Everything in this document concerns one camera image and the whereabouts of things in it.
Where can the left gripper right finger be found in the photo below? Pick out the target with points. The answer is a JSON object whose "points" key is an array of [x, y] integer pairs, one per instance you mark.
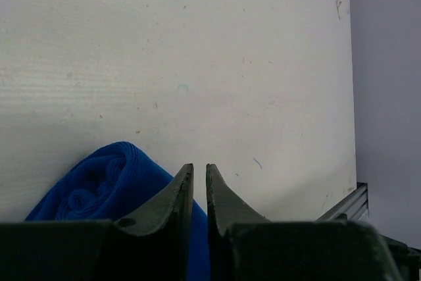
{"points": [[224, 207]]}

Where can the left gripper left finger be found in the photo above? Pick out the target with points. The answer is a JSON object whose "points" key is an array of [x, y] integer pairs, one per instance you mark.
{"points": [[168, 212]]}

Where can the blue towel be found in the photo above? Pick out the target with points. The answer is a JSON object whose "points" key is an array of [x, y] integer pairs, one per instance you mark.
{"points": [[71, 234]]}

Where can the aluminium mounting rail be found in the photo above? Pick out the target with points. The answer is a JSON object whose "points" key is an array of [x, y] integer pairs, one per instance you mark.
{"points": [[353, 207]]}

